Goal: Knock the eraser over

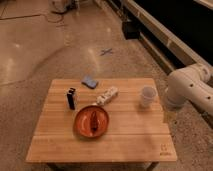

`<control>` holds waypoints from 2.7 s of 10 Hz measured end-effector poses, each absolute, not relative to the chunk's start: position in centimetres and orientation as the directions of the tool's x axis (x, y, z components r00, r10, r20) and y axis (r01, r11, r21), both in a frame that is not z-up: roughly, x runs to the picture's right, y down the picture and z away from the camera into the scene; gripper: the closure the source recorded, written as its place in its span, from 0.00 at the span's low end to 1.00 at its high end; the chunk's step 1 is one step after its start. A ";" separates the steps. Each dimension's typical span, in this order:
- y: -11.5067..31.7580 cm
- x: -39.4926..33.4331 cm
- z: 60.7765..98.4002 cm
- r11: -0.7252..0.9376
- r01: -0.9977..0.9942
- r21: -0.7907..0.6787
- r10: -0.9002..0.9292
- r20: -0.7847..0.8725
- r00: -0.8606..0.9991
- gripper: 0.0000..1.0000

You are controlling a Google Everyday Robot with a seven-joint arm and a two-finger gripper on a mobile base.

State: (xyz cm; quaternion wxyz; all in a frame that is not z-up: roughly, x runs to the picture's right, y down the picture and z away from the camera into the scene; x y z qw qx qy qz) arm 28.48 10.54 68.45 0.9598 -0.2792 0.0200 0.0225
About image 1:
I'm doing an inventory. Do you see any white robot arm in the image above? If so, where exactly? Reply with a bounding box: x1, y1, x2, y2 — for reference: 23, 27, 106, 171
164, 63, 213, 116

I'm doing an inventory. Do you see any blue sponge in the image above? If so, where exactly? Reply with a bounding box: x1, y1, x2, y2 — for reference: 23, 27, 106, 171
81, 76, 98, 89

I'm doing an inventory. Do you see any brown item on plate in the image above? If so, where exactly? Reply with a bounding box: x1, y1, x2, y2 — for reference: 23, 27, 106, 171
90, 112, 98, 132

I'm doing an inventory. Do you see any wooden table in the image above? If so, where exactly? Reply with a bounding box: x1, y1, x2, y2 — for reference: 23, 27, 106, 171
26, 78, 177, 164

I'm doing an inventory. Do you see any clear plastic cup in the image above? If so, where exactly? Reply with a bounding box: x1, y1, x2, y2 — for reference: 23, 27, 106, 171
140, 86, 157, 107

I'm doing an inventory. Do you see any orange round plate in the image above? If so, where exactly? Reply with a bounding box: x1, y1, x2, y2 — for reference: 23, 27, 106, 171
73, 105, 109, 138

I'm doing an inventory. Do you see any black box on floor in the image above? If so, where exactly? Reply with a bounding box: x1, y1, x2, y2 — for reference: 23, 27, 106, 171
122, 22, 140, 40

